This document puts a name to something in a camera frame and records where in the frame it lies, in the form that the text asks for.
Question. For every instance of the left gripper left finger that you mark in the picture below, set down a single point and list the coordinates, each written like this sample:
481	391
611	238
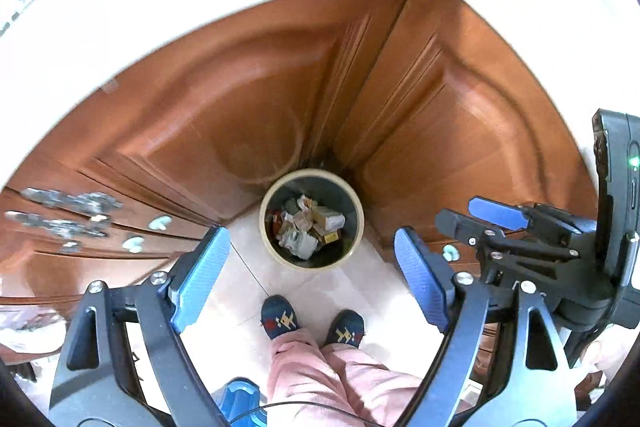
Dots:
96	383

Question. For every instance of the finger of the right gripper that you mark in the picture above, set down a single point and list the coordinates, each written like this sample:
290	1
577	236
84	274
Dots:
539	217
482	237

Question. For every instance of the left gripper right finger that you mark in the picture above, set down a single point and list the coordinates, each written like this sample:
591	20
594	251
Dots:
529	383

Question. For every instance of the beige rimmed trash bin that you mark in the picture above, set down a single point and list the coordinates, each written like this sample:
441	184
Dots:
311	220

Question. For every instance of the person's right hand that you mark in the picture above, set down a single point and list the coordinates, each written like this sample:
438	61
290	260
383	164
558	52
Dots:
597	366

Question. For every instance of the right blue slipper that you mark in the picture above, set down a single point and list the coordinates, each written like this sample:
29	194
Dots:
347	328

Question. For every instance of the blue slipper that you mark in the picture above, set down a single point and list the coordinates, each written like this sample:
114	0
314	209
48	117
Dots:
347	328
278	317

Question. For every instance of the left blue slipper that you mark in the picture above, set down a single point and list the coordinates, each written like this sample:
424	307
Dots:
278	317

